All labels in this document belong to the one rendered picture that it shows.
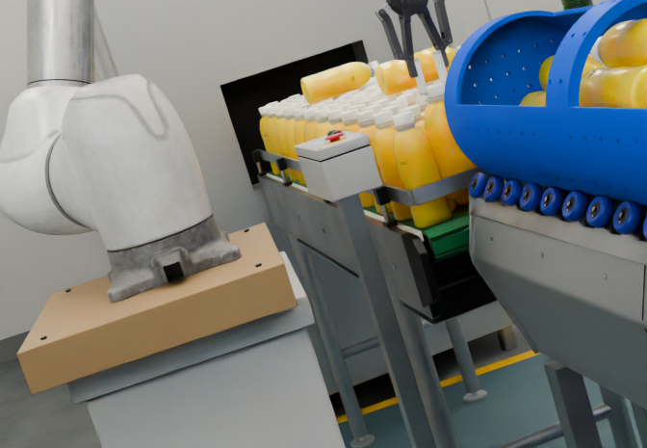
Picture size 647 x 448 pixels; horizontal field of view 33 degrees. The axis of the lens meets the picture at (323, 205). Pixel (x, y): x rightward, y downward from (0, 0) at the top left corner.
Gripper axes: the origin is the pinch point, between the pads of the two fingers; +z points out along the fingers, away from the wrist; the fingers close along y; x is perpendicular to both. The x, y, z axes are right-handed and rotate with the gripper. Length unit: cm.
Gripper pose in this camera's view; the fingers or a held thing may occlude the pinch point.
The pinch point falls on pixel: (430, 73)
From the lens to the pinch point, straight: 202.1
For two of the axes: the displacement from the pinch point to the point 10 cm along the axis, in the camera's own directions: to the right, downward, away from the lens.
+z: 2.9, 9.4, 1.6
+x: -2.3, -1.0, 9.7
